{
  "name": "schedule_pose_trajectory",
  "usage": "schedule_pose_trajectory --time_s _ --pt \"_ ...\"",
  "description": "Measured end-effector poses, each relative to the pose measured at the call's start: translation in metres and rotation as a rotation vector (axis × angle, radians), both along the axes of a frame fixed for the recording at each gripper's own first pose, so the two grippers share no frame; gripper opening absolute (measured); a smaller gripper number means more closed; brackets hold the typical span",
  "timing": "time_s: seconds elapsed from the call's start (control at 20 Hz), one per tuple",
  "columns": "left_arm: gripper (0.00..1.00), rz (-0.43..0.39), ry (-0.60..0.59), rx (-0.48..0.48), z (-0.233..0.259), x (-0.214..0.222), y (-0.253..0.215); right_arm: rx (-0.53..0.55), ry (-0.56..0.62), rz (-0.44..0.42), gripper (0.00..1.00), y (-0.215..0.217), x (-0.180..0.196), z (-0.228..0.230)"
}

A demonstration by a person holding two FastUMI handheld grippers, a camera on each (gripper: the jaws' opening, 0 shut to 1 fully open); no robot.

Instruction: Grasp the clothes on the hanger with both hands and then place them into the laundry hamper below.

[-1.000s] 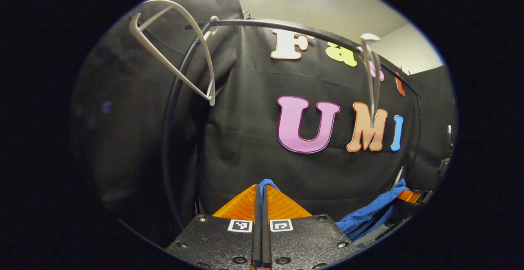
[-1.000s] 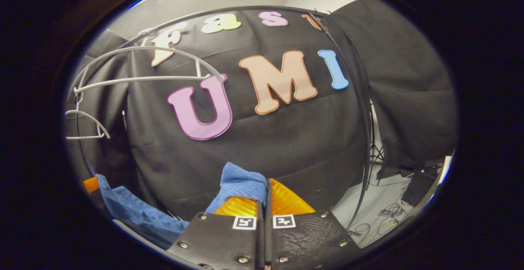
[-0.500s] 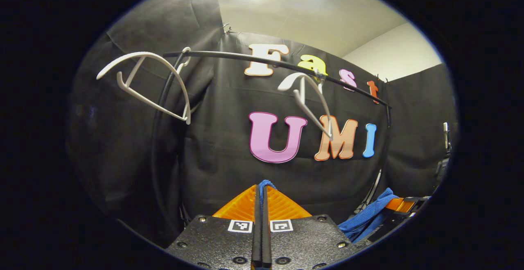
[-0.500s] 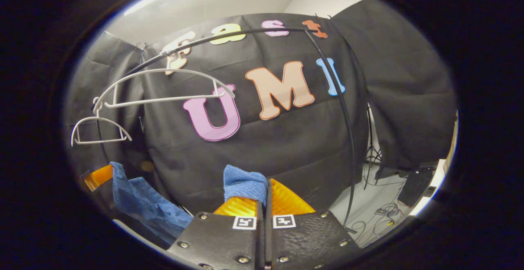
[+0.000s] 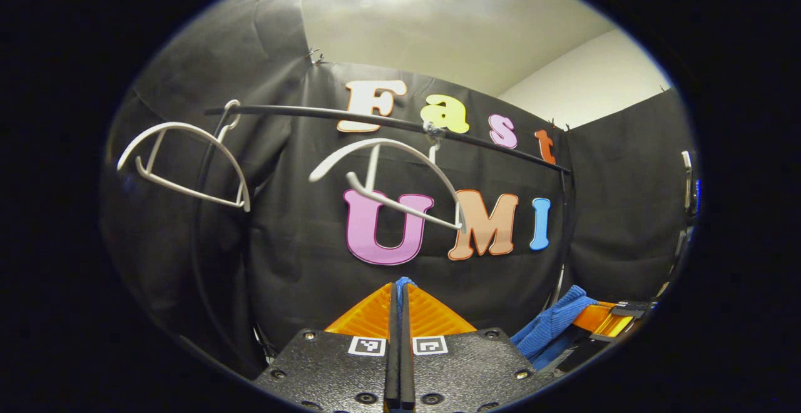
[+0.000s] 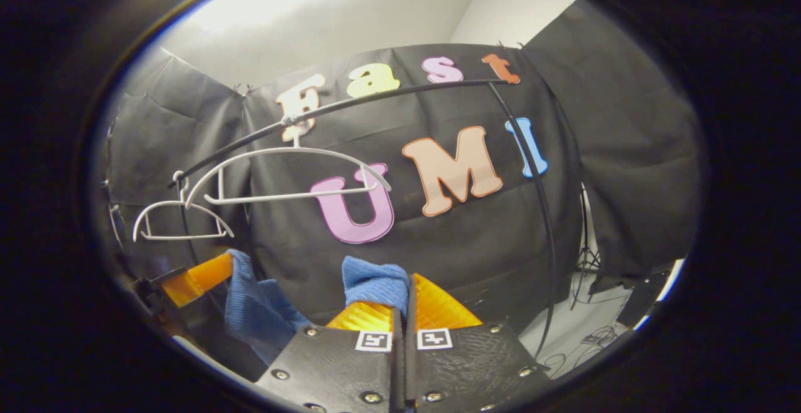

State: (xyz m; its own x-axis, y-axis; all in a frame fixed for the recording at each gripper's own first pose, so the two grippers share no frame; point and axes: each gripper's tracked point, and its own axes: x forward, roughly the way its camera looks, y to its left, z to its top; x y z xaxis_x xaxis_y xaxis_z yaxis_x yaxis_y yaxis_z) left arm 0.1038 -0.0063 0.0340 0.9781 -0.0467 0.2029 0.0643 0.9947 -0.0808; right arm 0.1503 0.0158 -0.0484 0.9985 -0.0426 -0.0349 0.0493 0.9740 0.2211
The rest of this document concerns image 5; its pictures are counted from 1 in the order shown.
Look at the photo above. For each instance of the white plastic hanger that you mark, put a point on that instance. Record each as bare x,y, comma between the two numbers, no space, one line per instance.
400,205
175,124

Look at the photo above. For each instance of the black clothes rack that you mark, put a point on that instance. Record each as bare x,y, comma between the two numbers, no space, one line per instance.
294,111

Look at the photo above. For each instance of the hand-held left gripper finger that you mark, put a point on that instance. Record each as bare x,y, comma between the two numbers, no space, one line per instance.
408,363
392,363

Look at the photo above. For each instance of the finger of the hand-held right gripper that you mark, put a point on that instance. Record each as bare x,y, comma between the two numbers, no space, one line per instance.
604,320

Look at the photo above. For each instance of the black backdrop cloth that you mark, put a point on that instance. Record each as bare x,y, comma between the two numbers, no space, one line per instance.
300,275

